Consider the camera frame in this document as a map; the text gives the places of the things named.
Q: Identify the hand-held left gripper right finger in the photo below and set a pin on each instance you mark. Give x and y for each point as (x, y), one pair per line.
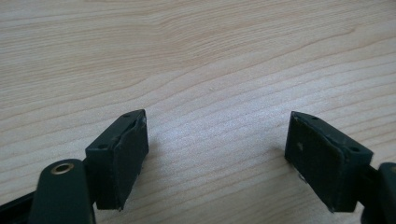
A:
(323, 161)

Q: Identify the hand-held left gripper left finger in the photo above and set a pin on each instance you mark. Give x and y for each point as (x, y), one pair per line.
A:
(124, 161)

